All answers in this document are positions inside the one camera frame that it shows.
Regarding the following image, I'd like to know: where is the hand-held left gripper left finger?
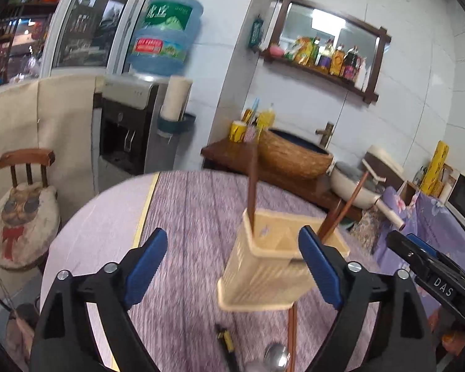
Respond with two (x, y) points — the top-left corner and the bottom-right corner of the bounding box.
(30, 227), (168, 372)

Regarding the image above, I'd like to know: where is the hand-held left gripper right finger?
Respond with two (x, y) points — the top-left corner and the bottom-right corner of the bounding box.
(298, 224), (438, 372)

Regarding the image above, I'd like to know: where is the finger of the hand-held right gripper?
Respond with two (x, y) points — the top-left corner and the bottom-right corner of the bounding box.
(407, 233), (465, 278)
(385, 230), (447, 277)

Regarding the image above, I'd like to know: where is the light brown wooden chopstick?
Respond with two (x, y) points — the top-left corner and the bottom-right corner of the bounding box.
(328, 170), (370, 239)
(318, 200), (343, 239)

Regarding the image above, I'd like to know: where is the cream plastic utensil holder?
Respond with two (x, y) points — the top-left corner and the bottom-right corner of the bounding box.
(216, 207), (352, 313)

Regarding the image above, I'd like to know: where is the black yellow handled utensil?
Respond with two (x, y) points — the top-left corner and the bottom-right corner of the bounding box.
(215, 322), (241, 372)

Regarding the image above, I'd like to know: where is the purple floral cloth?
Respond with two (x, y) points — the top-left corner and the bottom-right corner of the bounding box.
(371, 185), (465, 319)

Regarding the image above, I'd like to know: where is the pale lilac tablecloth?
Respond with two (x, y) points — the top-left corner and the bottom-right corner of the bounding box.
(40, 172), (160, 372)

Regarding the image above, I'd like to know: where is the yellow tape strip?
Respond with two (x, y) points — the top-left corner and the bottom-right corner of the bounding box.
(133, 173), (160, 241)

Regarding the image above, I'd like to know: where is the purple striped tablecloth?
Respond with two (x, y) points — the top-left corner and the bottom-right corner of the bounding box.
(133, 170), (385, 372)

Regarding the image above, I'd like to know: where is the yellow wrap roll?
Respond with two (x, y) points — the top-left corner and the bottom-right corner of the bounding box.
(420, 140), (450, 199)

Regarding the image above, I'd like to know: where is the cream rice cooker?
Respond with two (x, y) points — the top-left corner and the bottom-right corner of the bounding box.
(362, 145), (406, 187)

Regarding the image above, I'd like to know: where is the cream frying pan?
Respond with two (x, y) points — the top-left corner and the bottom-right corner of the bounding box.
(330, 162), (406, 230)

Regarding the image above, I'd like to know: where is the woven brown wash basin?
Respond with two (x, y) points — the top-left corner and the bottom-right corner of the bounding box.
(257, 126), (334, 181)

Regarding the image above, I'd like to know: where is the cat print seat cushion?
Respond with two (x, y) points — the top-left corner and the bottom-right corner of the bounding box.
(0, 184), (61, 271)

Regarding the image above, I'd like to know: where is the bamboo style faucet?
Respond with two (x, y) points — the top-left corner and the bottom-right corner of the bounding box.
(315, 122), (335, 148)

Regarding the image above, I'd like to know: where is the grey water dispenser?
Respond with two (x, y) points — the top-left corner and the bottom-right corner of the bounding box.
(98, 75), (179, 178)

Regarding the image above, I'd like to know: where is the dark blue roll holder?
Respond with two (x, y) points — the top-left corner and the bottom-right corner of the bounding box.
(157, 113), (198, 137)

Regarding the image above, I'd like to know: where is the yellow cup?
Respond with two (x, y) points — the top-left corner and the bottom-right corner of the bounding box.
(228, 120), (249, 143)

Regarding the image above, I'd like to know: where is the yellow soap dispenser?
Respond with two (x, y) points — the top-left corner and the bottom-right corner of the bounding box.
(255, 103), (276, 131)

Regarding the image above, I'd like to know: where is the beige fabric panel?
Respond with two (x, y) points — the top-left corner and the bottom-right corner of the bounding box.
(0, 75), (106, 223)

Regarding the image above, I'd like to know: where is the paper towel roll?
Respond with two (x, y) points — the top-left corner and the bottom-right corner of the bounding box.
(160, 76), (193, 122)

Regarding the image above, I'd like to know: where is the white plastic bottle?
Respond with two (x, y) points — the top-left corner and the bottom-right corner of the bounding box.
(354, 58), (369, 90)

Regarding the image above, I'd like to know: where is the dark soy sauce bottle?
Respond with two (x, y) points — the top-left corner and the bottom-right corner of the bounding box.
(343, 45), (361, 82)

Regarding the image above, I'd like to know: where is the wooden framed mirror shelf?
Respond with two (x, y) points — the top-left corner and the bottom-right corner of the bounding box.
(259, 0), (392, 105)

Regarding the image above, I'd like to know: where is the yellow label sauce bottle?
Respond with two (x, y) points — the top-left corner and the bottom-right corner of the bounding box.
(330, 44), (347, 77)

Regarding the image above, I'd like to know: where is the purple label sauce bottle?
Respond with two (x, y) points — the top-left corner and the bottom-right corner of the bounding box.
(318, 39), (334, 73)

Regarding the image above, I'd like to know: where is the yellow seasoning packet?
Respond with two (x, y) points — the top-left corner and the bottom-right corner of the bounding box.
(294, 36), (315, 65)

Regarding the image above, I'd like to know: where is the blue water bottle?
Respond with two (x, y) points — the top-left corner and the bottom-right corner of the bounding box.
(126, 0), (204, 79)

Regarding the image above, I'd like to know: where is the green hanging ornament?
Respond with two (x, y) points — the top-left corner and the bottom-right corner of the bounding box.
(249, 15), (265, 50)

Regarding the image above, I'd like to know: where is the aluminium window frame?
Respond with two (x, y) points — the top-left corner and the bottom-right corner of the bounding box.
(0, 0), (172, 86)

